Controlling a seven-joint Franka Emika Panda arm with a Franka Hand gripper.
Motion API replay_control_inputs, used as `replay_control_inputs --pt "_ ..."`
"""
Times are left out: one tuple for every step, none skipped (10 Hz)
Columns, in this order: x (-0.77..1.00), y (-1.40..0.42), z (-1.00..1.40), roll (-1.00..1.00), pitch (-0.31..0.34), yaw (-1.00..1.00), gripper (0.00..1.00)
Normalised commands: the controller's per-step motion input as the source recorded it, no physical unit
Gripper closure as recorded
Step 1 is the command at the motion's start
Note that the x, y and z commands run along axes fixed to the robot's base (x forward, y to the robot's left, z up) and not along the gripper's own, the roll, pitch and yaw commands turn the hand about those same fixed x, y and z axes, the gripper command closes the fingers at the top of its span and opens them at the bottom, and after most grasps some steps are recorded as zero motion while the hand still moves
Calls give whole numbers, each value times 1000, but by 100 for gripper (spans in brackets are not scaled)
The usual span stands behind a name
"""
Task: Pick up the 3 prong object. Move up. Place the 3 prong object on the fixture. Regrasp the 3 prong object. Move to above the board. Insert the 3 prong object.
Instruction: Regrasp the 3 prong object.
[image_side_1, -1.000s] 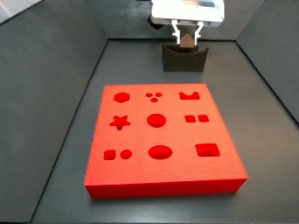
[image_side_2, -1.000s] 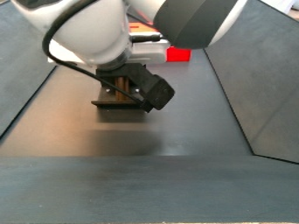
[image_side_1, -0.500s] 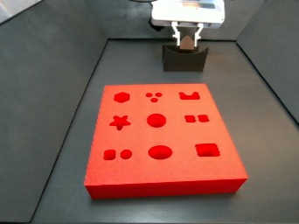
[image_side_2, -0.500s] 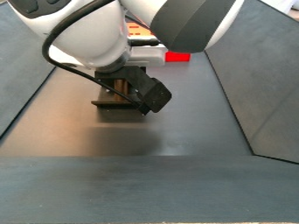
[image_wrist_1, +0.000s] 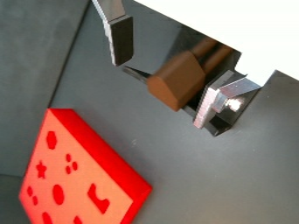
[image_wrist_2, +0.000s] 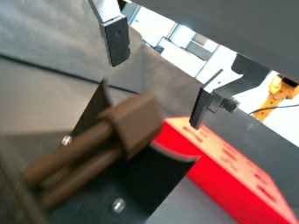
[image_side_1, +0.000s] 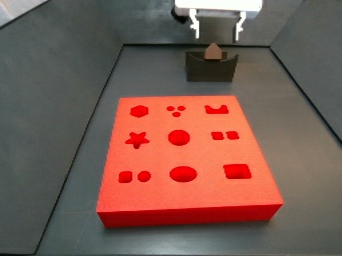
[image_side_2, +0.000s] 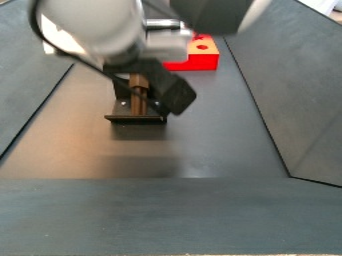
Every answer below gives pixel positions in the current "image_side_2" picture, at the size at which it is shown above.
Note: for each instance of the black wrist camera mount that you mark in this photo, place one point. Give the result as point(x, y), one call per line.
point(170, 88)

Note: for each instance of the red foam shape board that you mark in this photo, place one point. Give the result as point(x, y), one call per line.
point(204, 56)

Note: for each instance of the dark grey curved fixture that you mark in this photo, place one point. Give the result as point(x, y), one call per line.
point(130, 108)

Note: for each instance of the brown three prong object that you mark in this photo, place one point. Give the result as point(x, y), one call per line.
point(138, 96)

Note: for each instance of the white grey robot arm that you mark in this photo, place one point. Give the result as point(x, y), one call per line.
point(118, 31)

